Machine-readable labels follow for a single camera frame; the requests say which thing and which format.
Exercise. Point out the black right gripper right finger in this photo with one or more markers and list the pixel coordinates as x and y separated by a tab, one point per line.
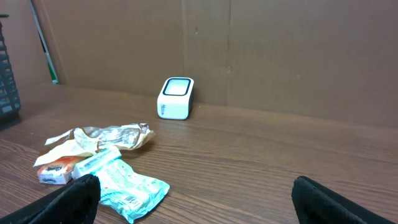
315	203

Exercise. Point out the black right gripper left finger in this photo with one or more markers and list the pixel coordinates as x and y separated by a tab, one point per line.
77	202

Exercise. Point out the orange tissue pack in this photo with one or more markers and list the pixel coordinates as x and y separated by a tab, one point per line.
58	172

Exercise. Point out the teal packet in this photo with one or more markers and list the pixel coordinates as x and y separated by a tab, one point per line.
130	194

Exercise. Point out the clear dried mushroom bag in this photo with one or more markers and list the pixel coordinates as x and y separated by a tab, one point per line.
125	137

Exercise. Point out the white barcode scanner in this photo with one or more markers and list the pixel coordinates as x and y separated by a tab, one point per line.
176	98

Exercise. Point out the grey plastic mesh basket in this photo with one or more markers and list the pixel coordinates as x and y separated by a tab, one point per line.
10	100

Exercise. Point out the white green strip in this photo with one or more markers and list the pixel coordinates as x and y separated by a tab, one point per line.
52	71

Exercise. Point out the brown cardboard back panel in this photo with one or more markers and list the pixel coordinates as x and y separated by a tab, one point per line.
333	59

